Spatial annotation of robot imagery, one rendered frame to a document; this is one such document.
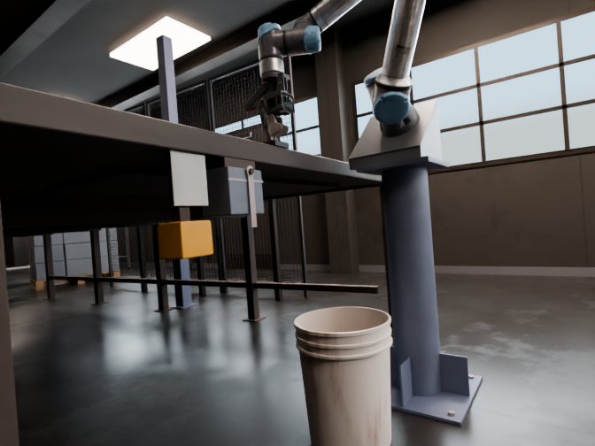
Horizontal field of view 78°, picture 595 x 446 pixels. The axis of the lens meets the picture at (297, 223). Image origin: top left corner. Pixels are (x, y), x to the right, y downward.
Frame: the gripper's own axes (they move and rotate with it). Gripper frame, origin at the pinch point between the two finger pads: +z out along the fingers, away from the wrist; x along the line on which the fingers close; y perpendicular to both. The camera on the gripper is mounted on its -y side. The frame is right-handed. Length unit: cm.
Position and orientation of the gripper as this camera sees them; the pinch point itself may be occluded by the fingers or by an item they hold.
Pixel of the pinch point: (272, 142)
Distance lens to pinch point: 118.2
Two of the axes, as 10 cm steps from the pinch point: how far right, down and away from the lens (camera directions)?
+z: 0.7, 10.0, 0.1
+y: 8.4, -0.6, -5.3
